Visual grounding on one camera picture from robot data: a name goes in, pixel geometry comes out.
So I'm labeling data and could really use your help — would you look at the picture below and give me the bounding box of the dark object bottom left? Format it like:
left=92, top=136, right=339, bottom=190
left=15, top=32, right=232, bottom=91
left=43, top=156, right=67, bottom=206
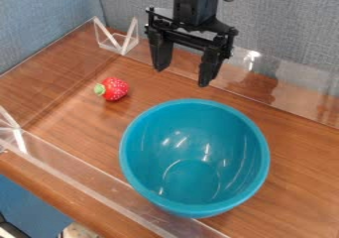
left=0, top=213, right=31, bottom=238

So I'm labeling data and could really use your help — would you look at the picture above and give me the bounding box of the clear acrylic front barrier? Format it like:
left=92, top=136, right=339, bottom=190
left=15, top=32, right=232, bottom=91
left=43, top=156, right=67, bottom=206
left=0, top=106, right=231, bottom=238

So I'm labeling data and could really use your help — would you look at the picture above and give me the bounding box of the red toy strawberry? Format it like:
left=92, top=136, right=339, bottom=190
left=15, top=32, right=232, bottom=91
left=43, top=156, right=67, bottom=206
left=93, top=77, right=128, bottom=101

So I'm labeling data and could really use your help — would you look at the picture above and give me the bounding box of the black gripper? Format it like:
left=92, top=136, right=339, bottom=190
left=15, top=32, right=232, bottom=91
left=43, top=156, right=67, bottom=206
left=144, top=7, right=239, bottom=87

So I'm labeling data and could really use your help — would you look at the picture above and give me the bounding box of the clear acrylic corner bracket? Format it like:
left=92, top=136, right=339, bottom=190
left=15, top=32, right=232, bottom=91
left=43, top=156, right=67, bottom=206
left=92, top=17, right=139, bottom=56

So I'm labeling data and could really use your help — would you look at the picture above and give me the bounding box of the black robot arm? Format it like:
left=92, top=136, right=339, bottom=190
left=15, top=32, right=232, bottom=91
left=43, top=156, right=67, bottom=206
left=144, top=0, right=239, bottom=87

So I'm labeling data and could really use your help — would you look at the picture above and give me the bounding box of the clear acrylic barrier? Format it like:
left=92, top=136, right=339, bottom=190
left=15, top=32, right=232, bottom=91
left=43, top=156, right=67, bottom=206
left=0, top=106, right=231, bottom=238
left=127, top=40, right=339, bottom=130

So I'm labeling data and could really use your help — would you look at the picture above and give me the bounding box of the blue plastic bowl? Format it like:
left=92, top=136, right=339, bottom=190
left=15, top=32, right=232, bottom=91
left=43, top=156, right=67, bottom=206
left=119, top=98, right=270, bottom=218

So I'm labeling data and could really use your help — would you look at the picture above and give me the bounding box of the clear acrylic back barrier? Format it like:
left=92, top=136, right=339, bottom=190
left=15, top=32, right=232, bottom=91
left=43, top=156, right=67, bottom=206
left=127, top=40, right=339, bottom=130

